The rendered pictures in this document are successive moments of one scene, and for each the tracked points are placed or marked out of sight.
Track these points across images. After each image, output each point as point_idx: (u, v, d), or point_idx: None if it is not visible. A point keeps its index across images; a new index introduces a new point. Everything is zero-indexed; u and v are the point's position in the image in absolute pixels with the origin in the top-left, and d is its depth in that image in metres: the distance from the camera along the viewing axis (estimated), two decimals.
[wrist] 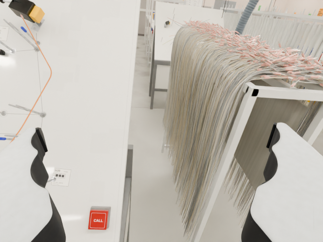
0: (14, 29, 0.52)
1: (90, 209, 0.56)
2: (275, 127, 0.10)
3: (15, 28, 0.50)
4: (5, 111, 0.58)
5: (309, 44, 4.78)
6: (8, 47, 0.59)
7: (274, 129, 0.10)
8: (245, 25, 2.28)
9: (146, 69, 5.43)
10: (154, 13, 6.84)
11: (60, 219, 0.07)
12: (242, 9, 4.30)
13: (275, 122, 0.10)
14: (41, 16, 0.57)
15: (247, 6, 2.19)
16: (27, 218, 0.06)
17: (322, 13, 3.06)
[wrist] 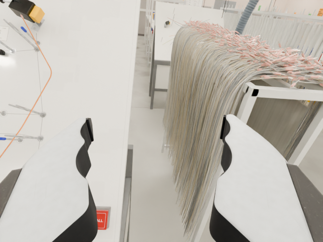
0: (14, 29, 0.52)
1: None
2: (225, 118, 0.11)
3: (15, 28, 0.50)
4: (5, 111, 0.58)
5: (309, 44, 4.78)
6: (8, 47, 0.59)
7: (224, 121, 0.11)
8: (245, 25, 2.28)
9: (146, 69, 5.43)
10: (154, 13, 6.84)
11: (95, 211, 0.07)
12: (242, 9, 4.30)
13: (224, 114, 0.11)
14: (41, 16, 0.57)
15: (247, 6, 2.19)
16: (66, 205, 0.06)
17: (322, 13, 3.06)
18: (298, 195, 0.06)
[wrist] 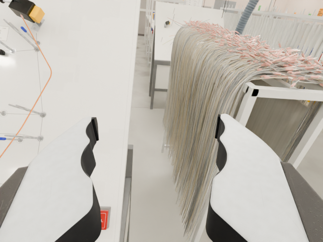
0: (14, 29, 0.52)
1: None
2: (219, 118, 0.11)
3: (15, 28, 0.50)
4: (5, 111, 0.58)
5: (309, 44, 4.78)
6: (8, 47, 0.59)
7: (218, 120, 0.11)
8: (245, 25, 2.28)
9: (146, 69, 5.43)
10: (154, 13, 6.84)
11: (99, 210, 0.08)
12: (242, 9, 4.30)
13: (218, 114, 0.11)
14: (41, 16, 0.57)
15: (247, 6, 2.19)
16: (70, 204, 0.06)
17: (322, 13, 3.06)
18: (292, 192, 0.06)
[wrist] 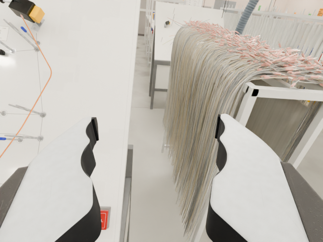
0: (14, 29, 0.52)
1: None
2: (219, 118, 0.11)
3: (15, 28, 0.50)
4: (5, 111, 0.58)
5: (309, 44, 4.78)
6: (8, 47, 0.59)
7: (218, 120, 0.11)
8: (245, 25, 2.28)
9: (146, 69, 5.43)
10: (154, 13, 6.84)
11: (99, 210, 0.08)
12: (242, 9, 4.30)
13: (218, 114, 0.11)
14: (41, 16, 0.57)
15: (247, 6, 2.19)
16: (70, 204, 0.06)
17: (322, 13, 3.06)
18: (292, 192, 0.06)
